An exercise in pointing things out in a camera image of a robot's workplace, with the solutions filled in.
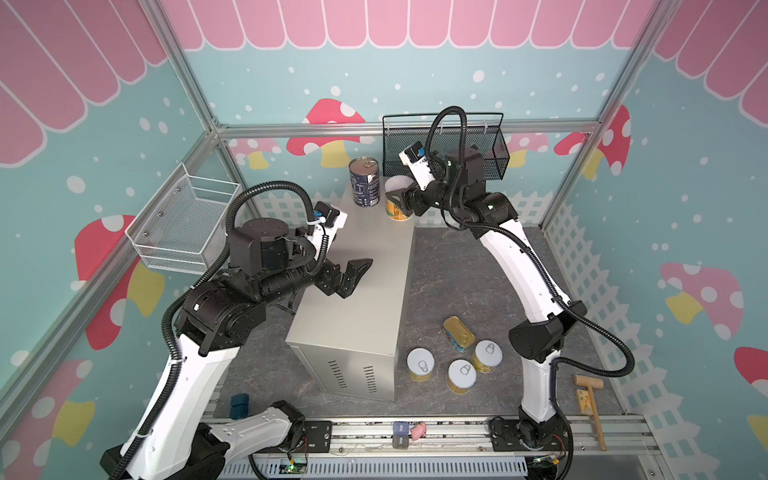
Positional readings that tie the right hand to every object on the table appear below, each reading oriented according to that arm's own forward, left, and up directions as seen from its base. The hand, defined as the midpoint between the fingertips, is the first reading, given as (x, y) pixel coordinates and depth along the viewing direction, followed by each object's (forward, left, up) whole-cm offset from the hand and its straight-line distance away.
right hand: (400, 182), depth 71 cm
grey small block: (-47, 0, -41) cm, 62 cm away
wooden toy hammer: (-34, -52, -42) cm, 75 cm away
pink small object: (-46, -4, -41) cm, 61 cm away
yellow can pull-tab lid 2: (-30, -5, -38) cm, 48 cm away
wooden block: (-39, -49, -43) cm, 76 cm away
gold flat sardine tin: (-21, -17, -39) cm, 47 cm away
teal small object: (-40, +43, -41) cm, 72 cm away
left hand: (-22, +10, 0) cm, 25 cm away
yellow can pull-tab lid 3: (-33, -16, -38) cm, 53 cm away
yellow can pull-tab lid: (-27, -25, -38) cm, 53 cm away
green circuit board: (-53, +26, -45) cm, 74 cm away
